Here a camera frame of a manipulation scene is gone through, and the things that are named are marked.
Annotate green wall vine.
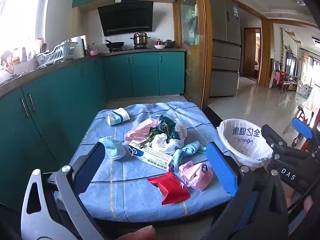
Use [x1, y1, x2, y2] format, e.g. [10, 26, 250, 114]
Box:
[280, 27, 286, 70]

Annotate bin with white liner bag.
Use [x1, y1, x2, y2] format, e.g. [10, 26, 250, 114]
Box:
[216, 118, 274, 172]

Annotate kitchen window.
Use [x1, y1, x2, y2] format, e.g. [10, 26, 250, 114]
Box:
[0, 0, 48, 55]

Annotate pink plastic bag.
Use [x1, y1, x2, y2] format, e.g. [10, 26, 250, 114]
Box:
[124, 119, 158, 143]

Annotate light blue rag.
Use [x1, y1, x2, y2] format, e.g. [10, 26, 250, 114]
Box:
[172, 141, 208, 173]

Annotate white dish rack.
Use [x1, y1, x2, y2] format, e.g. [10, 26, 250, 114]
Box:
[35, 39, 78, 67]

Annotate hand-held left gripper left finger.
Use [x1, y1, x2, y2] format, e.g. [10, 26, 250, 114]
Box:
[21, 142, 107, 240]

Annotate teal lower cabinets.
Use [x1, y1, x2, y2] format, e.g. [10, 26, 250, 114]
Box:
[0, 50, 187, 205]

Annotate red foil packet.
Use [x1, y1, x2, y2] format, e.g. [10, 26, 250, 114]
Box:
[147, 172, 190, 205]

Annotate white blue striped paper cup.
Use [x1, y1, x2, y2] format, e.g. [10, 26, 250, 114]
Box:
[105, 107, 130, 126]

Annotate dining table with white cloth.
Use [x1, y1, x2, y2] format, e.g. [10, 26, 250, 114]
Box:
[297, 84, 320, 130]

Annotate black gas stove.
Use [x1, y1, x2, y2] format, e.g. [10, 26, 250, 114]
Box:
[109, 45, 152, 53]

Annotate person's right hand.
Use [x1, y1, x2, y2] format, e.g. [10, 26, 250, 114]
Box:
[285, 189, 315, 214]

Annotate person's left hand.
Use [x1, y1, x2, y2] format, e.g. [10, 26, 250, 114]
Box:
[117, 226, 156, 240]

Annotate blue checked cloth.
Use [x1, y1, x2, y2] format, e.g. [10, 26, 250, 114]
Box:
[67, 101, 234, 223]

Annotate black range hood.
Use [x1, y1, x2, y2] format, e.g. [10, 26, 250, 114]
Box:
[97, 0, 154, 37]

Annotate red wooden chair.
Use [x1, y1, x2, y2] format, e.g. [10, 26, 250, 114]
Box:
[271, 59, 298, 94]

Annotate wooden framed glass door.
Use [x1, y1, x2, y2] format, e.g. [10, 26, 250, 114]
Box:
[172, 0, 213, 108]

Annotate white toothpaste box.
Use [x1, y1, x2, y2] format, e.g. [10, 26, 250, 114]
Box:
[128, 141, 176, 173]

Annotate grey refrigerator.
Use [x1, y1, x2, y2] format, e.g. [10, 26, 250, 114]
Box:
[209, 0, 242, 97]

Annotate steel cooking pot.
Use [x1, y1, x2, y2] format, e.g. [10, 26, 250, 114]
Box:
[130, 31, 151, 48]

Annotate white countertop appliance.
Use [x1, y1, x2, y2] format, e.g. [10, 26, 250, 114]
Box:
[71, 35, 87, 58]

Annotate beige curtain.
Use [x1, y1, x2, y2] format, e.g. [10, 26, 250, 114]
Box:
[300, 49, 310, 80]

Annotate black wok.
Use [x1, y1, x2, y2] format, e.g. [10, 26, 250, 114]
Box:
[105, 39, 125, 50]

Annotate dark television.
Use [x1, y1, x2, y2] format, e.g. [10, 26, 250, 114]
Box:
[286, 51, 298, 77]

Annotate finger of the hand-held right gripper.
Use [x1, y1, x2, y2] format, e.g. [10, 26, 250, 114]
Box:
[261, 124, 290, 159]
[292, 117, 320, 155]

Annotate wooden doorway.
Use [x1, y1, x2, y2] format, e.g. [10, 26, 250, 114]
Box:
[244, 27, 262, 84]

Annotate pink tissue pack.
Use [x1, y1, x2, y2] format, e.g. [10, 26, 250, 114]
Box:
[179, 160, 213, 192]

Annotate white play fence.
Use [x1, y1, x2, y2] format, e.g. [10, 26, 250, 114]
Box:
[296, 80, 314, 97]

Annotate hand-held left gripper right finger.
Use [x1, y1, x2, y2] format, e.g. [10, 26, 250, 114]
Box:
[205, 141, 288, 240]

